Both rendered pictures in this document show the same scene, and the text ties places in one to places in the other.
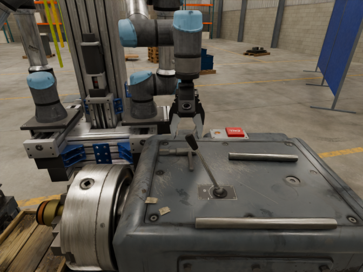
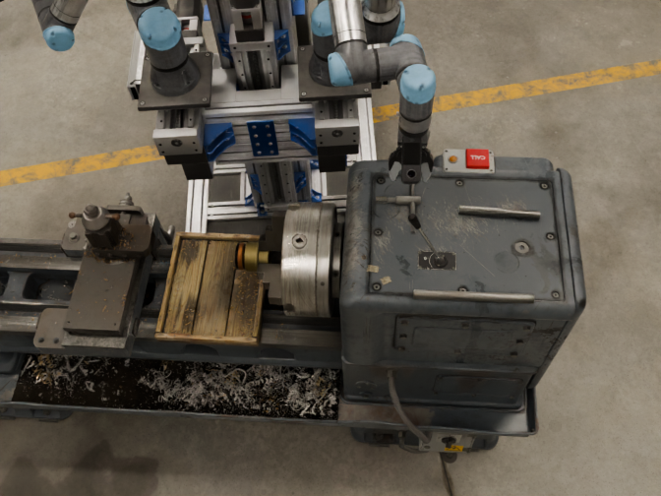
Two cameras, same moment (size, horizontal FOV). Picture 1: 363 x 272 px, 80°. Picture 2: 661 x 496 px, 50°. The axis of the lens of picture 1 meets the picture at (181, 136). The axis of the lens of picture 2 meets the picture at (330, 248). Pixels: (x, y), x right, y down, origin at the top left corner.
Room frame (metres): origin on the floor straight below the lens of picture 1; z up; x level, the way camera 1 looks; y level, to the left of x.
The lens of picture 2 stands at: (-0.46, 0.07, 2.77)
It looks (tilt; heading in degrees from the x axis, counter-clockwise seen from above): 59 degrees down; 7
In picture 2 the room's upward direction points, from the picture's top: 4 degrees counter-clockwise
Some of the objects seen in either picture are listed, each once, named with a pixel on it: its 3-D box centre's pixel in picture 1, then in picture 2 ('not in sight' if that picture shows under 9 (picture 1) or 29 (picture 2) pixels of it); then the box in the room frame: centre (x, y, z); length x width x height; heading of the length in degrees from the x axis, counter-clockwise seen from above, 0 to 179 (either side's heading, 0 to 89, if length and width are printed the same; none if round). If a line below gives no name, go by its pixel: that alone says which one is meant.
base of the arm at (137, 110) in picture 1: (143, 105); (332, 57); (1.13, 0.21, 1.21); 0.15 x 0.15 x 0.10
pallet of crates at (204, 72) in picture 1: (195, 61); not in sight; (7.74, -0.49, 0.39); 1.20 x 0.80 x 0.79; 112
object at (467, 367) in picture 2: not in sight; (432, 349); (0.51, -0.15, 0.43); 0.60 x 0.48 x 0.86; 89
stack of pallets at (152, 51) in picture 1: (163, 52); not in sight; (10.18, 0.80, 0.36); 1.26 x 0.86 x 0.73; 115
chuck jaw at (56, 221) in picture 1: (66, 236); (275, 285); (0.40, 0.33, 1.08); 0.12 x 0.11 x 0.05; 179
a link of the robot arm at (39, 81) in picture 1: (42, 87); (161, 35); (1.09, 0.71, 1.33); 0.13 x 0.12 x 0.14; 27
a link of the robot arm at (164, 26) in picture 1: (175, 33); (400, 61); (0.73, 0.02, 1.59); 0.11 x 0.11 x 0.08; 11
